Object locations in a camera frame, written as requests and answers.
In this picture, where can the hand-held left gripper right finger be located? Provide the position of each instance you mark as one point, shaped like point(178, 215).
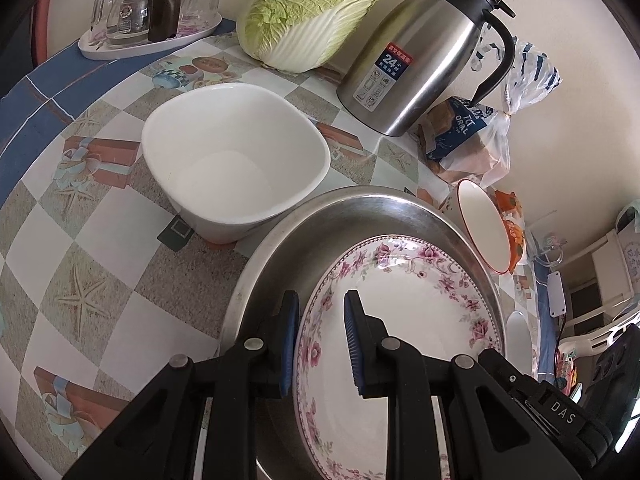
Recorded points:
point(352, 340)

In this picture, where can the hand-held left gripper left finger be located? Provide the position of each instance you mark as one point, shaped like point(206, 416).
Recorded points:
point(287, 340)

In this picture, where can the pink floral round plate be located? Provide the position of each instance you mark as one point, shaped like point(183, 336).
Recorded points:
point(400, 300)

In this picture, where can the stainless steel basin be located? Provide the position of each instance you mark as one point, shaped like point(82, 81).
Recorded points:
point(310, 240)

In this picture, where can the strawberry print bowl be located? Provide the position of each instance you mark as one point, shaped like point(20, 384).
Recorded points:
point(482, 225)

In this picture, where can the deep white square bowl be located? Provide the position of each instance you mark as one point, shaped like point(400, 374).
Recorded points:
point(225, 160)

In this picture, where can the white shelf unit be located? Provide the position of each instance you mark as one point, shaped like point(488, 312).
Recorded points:
point(610, 260)

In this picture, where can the orange snack packet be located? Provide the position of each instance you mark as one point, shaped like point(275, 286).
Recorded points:
point(517, 242)
point(507, 205)

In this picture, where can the pale green round object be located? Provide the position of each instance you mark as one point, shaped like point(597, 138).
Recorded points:
point(629, 217)

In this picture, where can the bagged sliced bread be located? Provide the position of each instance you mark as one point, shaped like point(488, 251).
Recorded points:
point(465, 145)

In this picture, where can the stainless steel thermos jug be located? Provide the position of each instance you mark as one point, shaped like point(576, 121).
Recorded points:
point(415, 60)

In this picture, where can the napa cabbage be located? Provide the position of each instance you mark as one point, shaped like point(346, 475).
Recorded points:
point(310, 20)

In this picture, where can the oval floral tray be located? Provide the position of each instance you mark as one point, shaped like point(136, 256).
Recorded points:
point(150, 49)

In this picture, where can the clear drinking glass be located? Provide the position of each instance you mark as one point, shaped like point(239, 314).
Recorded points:
point(202, 2)
point(102, 10)

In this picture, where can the blue tablecloth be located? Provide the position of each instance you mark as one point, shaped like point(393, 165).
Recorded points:
point(45, 85)

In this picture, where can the pink board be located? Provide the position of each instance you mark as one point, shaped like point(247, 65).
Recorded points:
point(40, 35)

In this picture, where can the dark blue cabinet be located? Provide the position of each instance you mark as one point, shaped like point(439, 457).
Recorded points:
point(17, 50)

